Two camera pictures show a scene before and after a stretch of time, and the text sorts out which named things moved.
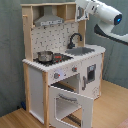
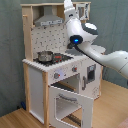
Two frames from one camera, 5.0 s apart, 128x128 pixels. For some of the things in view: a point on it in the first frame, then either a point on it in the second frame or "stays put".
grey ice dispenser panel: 91,69 stays put
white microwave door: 80,12 stays put
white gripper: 88,5 to 71,16
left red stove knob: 56,75 stays put
